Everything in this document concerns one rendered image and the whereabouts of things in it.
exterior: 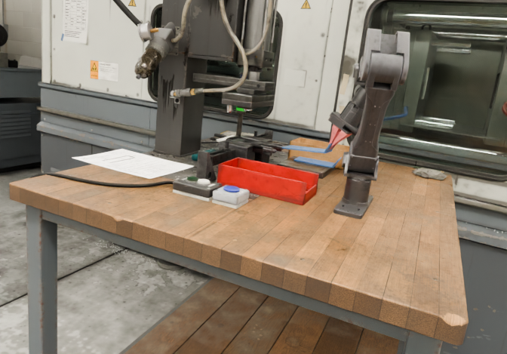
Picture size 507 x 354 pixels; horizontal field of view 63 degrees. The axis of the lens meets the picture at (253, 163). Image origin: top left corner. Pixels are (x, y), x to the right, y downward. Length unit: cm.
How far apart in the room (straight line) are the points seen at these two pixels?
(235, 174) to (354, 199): 32
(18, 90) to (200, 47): 315
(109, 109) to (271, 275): 201
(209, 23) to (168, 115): 33
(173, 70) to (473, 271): 139
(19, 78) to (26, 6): 271
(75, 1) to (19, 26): 427
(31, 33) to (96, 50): 419
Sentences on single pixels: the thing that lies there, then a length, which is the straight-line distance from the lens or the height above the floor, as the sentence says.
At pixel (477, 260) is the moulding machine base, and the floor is 57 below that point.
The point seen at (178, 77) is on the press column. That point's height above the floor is 116.
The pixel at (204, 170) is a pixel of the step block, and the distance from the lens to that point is 112.
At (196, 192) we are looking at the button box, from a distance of 101.
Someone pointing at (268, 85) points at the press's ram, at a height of 117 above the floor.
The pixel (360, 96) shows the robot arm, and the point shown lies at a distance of 121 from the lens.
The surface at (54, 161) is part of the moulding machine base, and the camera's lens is 304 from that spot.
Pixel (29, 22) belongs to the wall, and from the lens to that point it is 689.
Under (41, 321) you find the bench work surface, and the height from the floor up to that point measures 55.
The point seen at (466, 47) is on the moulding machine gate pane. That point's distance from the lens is 178.
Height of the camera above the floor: 123
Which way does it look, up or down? 13 degrees down
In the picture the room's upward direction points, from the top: 6 degrees clockwise
